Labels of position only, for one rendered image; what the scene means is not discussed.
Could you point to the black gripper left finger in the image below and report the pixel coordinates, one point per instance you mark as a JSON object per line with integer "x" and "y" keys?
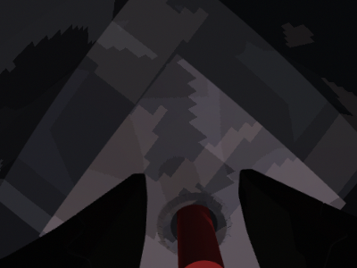
{"x": 109, "y": 233}

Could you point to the red peg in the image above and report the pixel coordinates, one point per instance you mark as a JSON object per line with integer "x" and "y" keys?
{"x": 197, "y": 245}

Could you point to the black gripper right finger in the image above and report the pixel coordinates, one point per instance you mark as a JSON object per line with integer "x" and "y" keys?
{"x": 289, "y": 229}

